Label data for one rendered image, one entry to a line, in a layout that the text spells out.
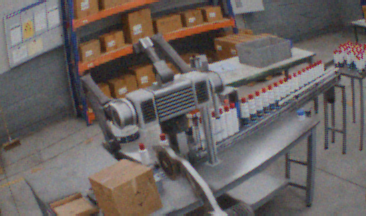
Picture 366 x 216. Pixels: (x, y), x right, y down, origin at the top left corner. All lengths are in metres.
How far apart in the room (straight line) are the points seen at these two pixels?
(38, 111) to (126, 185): 5.09
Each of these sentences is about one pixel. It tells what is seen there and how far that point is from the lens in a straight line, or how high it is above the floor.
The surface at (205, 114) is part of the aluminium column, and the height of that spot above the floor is 1.17.
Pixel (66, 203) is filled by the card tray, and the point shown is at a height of 0.83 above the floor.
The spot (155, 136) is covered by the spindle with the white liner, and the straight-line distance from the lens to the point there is 3.34.
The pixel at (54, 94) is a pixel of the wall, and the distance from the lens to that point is 7.47.
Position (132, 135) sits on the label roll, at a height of 0.93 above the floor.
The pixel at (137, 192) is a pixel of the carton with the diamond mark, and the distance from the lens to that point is 2.54.
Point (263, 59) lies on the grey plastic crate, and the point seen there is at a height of 0.89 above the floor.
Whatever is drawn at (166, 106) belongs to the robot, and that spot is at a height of 1.44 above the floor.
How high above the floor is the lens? 2.21
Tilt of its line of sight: 19 degrees down
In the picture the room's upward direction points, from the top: 11 degrees counter-clockwise
